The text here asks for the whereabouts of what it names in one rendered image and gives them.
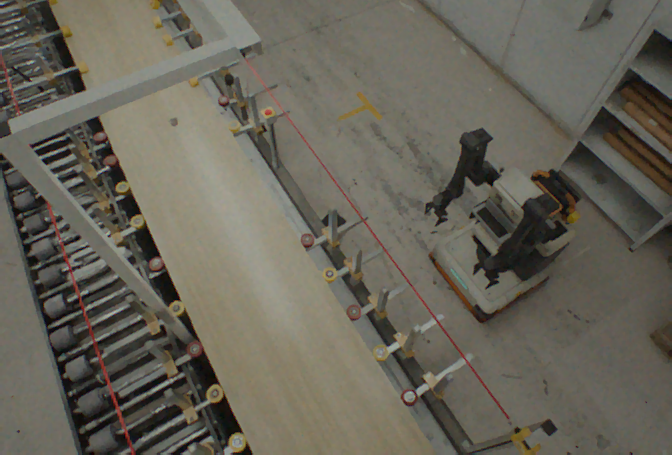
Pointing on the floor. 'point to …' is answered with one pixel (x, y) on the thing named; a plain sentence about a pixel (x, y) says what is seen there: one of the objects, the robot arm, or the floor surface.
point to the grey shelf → (586, 149)
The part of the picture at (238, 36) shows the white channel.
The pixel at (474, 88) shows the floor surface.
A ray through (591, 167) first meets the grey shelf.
